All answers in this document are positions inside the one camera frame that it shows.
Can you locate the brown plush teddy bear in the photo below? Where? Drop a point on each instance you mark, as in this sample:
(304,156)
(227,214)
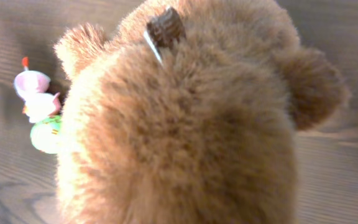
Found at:
(187,114)

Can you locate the pink and white duck toy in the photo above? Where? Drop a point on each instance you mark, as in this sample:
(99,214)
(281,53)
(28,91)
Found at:
(31,86)

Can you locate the green ball with orange marks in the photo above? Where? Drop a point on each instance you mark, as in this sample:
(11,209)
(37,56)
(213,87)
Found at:
(45,135)

